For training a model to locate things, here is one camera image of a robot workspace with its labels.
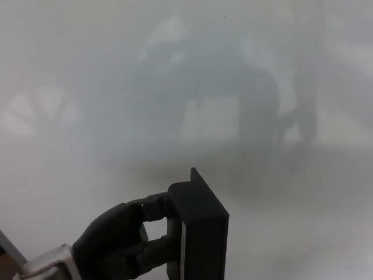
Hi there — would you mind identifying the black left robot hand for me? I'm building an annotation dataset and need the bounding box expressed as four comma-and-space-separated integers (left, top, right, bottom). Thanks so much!
71, 190, 182, 280

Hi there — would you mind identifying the black magnetic marker holder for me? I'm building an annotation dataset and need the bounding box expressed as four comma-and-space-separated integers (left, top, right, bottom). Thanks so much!
165, 167, 231, 280

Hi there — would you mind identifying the grey whiteboard frame edge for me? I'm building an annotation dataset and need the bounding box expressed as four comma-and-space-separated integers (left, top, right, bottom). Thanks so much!
0, 228, 29, 272

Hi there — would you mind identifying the white whiteboard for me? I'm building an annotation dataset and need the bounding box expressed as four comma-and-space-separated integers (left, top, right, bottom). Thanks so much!
0, 0, 373, 280

